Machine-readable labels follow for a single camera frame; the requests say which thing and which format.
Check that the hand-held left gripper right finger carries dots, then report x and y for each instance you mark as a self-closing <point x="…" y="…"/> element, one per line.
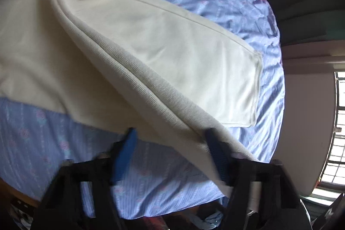
<point x="218" y="161"/>

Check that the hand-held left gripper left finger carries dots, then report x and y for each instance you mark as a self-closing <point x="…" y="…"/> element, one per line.
<point x="126" y="158"/>

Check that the cream pants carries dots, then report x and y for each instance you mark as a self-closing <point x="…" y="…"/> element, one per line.
<point x="161" y="44"/>

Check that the window with metal grille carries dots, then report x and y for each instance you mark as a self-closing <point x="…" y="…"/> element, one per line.
<point x="340" y="138"/>

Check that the green curtain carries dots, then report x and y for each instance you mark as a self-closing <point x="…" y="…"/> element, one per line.
<point x="310" y="17"/>

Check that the wooden bed frame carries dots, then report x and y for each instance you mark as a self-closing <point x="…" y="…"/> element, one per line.
<point x="16" y="193"/>

